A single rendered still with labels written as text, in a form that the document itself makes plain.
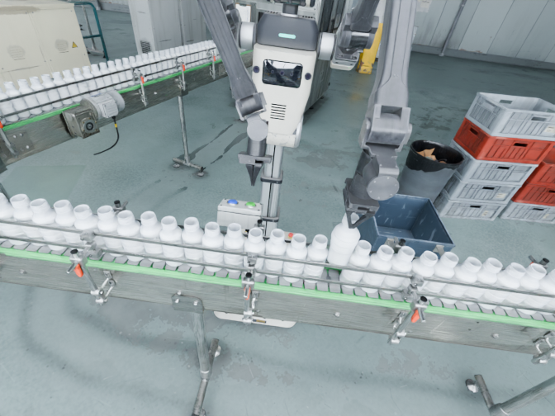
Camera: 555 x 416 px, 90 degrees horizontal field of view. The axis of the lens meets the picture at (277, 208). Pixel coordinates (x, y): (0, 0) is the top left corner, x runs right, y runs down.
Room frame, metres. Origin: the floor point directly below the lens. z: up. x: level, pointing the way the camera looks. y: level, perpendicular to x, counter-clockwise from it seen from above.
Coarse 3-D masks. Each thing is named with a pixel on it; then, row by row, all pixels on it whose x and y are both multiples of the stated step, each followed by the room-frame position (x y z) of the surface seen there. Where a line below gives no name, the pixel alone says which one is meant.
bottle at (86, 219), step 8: (80, 208) 0.54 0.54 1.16; (88, 208) 0.54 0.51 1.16; (80, 216) 0.52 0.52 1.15; (88, 216) 0.53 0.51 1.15; (96, 216) 0.55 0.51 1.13; (80, 224) 0.51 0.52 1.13; (88, 224) 0.52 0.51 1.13; (96, 224) 0.53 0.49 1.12; (96, 240) 0.51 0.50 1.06; (104, 248) 0.52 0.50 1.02
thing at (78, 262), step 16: (112, 208) 0.63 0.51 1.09; (256, 224) 0.64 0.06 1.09; (400, 240) 0.64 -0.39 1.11; (80, 256) 0.44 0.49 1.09; (96, 256) 0.48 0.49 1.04; (256, 256) 0.49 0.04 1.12; (80, 272) 0.42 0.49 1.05; (96, 288) 0.43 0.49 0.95; (416, 288) 0.48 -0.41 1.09; (256, 304) 0.48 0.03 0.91; (416, 304) 0.43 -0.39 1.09; (400, 320) 0.47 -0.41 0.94; (416, 320) 0.41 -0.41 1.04; (400, 336) 0.42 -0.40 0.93; (544, 336) 0.48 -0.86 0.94; (544, 352) 0.43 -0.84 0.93
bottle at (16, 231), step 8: (0, 200) 0.53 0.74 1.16; (0, 208) 0.52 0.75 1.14; (8, 208) 0.53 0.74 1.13; (0, 216) 0.51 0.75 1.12; (8, 216) 0.52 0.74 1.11; (0, 224) 0.50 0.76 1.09; (8, 232) 0.51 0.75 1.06; (16, 232) 0.51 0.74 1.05; (24, 232) 0.53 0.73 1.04; (16, 240) 0.51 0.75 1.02
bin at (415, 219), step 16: (384, 208) 1.13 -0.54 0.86; (400, 208) 1.13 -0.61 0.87; (416, 208) 1.13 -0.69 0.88; (432, 208) 1.07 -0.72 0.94; (368, 224) 0.95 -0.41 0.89; (384, 224) 1.13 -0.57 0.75; (400, 224) 1.13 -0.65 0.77; (416, 224) 1.11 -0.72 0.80; (432, 224) 1.01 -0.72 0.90; (368, 240) 0.88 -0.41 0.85; (384, 240) 0.83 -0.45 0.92; (416, 240) 0.82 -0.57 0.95; (432, 240) 0.95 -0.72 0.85; (448, 240) 0.86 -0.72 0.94; (416, 256) 0.83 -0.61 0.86
